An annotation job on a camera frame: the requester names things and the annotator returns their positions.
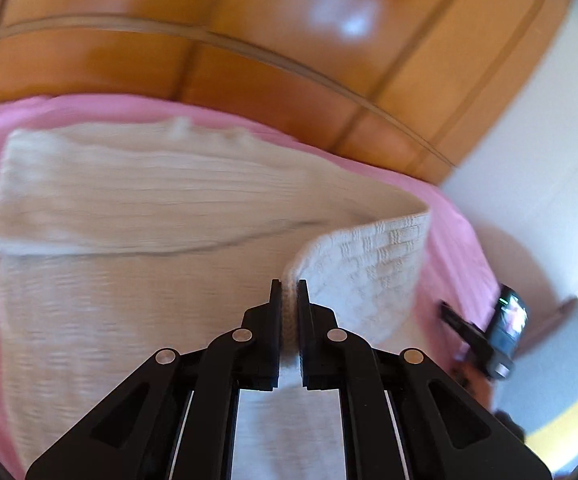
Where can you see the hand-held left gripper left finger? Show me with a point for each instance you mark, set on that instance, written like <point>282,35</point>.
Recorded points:
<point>272,332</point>

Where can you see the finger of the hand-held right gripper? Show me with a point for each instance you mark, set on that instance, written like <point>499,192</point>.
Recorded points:
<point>461,327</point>

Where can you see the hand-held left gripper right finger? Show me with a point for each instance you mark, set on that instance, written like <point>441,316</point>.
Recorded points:
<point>307,332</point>

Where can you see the white knitted towel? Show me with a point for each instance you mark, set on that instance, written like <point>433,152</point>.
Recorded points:
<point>119,200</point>

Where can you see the person's right hand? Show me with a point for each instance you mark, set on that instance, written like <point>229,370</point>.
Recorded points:
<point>474,385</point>

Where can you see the grey and yellow garment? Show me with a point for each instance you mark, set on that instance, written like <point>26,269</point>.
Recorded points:
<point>559,360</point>

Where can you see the pink blanket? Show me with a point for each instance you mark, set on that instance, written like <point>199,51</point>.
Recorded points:
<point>449,260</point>

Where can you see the wooden headboard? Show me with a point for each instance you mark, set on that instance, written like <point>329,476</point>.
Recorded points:
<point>269,15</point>

